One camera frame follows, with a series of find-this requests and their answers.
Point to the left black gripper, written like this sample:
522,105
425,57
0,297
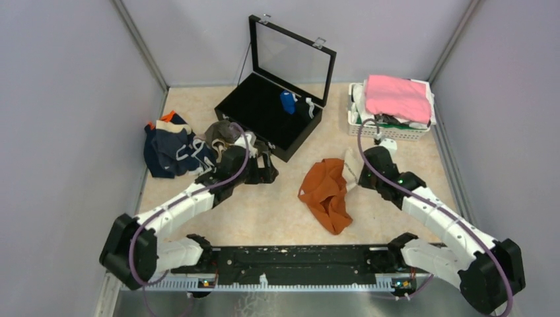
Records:
266,175

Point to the orange underwear white waistband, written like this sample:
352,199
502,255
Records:
325,187

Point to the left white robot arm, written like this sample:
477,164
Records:
137,248

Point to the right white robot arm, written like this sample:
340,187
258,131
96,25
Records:
487,272

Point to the olive beige underwear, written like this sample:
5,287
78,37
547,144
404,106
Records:
220,135

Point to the black white rolled underwear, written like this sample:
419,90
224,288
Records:
304,108

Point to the blue rolled underwear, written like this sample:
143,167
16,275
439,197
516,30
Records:
288,101

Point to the black box glass lid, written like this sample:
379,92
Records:
281,60

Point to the navy blue clothes pile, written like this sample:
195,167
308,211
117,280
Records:
172,149

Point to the white clothes in basket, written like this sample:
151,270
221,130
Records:
359,98

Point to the white plastic basket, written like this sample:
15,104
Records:
393,132

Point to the pink folded cloth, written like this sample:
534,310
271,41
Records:
401,98

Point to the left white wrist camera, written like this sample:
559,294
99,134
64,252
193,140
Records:
247,141

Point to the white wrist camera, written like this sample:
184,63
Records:
388,144
247,141

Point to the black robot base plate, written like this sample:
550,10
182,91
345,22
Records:
304,265

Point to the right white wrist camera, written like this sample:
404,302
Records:
388,144

